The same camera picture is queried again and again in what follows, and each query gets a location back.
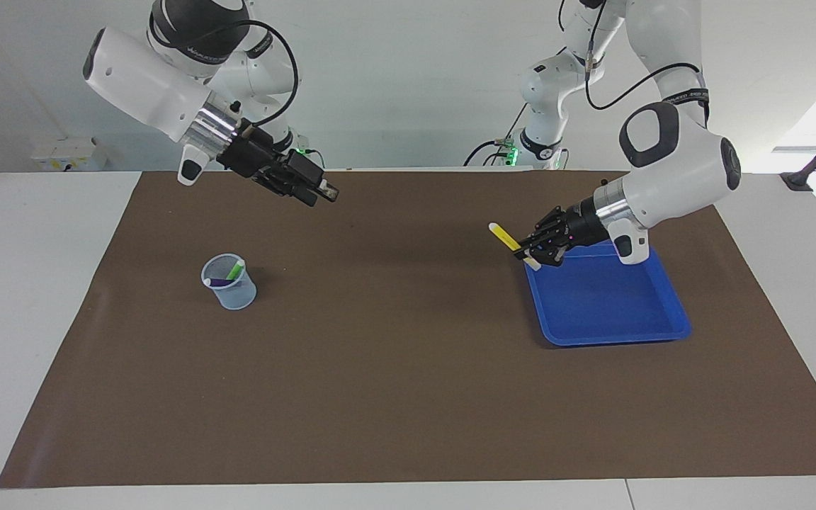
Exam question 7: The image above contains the translucent plastic cup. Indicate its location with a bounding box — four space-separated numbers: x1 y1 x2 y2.
200 253 258 310

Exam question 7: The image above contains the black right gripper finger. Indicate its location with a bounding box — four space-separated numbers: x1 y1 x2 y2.
251 170 318 208
284 150 340 201

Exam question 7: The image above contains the white wall socket box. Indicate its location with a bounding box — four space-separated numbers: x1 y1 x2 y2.
29 137 108 172

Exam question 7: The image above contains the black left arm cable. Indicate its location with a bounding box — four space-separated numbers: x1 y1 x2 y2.
585 35 706 111

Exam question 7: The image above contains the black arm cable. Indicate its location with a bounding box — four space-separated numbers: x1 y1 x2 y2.
585 35 706 111
238 20 300 132

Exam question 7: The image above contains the blue plastic tray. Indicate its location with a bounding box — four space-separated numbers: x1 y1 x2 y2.
523 239 692 347

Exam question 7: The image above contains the brown table mat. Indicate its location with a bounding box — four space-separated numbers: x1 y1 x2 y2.
0 169 816 489

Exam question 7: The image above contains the yellow marker pen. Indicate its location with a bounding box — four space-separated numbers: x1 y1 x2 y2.
488 222 542 272

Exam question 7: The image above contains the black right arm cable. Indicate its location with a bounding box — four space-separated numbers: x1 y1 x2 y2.
238 20 300 132

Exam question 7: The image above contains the black base cable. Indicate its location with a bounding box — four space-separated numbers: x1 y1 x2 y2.
463 106 531 168

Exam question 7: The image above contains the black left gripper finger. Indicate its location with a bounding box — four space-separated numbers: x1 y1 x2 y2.
514 241 570 268
532 207 566 243

